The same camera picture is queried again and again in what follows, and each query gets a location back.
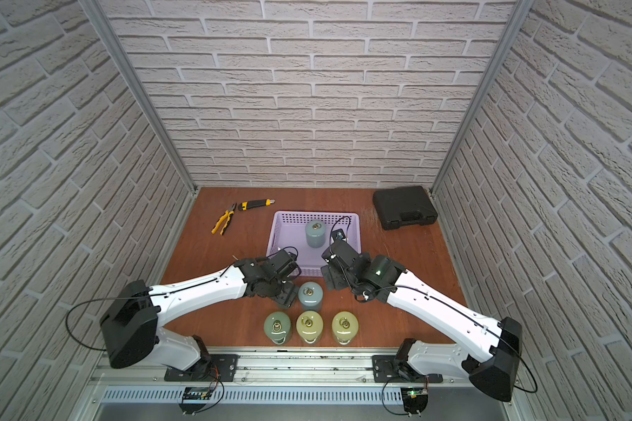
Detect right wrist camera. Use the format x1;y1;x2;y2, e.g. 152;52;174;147
330;229;347;243

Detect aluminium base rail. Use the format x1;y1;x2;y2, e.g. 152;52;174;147
78;346;512;406

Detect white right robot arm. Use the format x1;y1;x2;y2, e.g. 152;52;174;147
321;240;528;402

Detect lavender perforated plastic basket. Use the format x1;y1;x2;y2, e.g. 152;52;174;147
266;210;362;278

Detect black plastic tool case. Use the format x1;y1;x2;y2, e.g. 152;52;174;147
372;185;438;231

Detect aluminium corner frame post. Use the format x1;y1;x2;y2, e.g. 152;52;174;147
80;0;198;196
430;0;535;194

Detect controller board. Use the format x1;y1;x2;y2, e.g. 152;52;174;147
400;388;429;417
179;387;217;415

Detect aluminium corner frame post right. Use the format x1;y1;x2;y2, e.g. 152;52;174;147
430;0;535;194

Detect yellow black pliers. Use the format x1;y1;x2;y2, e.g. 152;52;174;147
212;203;237;235

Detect yellow black utility knife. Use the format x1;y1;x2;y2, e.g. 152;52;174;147
238;199;275;211

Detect aluminium corner frame post left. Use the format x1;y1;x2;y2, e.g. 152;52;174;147
80;0;198;196

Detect left controller board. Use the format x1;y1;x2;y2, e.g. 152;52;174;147
179;387;217;415

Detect blue tea canister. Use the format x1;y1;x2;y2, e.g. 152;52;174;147
305;219;327;248
298;282;324;312

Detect yellow-green tea canister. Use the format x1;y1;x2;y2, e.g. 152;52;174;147
331;312;360;346
296;310;324;345

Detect green tea canister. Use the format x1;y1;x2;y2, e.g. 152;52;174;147
263;312;292;346

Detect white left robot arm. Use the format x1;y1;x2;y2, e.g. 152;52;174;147
100;247;301;382

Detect right controller board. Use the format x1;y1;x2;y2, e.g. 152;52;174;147
400;388;429;417

